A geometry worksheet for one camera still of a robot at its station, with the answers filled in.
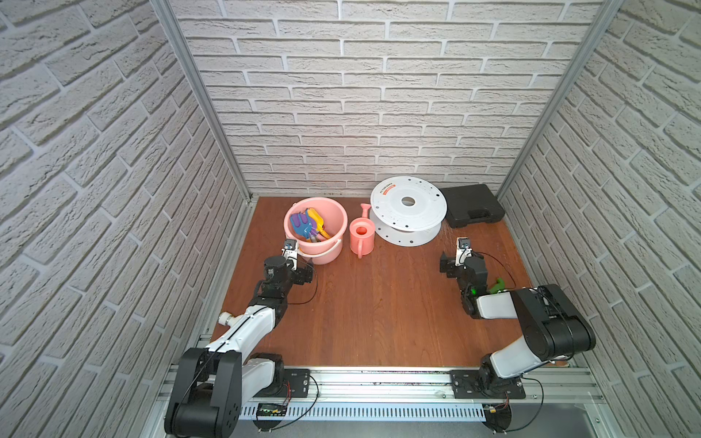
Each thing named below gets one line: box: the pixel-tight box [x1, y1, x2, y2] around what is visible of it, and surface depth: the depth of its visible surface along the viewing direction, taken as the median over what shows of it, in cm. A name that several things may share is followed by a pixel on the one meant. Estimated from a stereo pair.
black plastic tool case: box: [439, 184, 506, 229], surface depth 112 cm
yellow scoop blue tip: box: [307, 208, 331, 240], surface depth 99 cm
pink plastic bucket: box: [283, 197, 349, 266], surface depth 93 cm
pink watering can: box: [349, 203, 376, 260], surface depth 96 cm
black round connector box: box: [481, 403, 513, 433], surface depth 72 cm
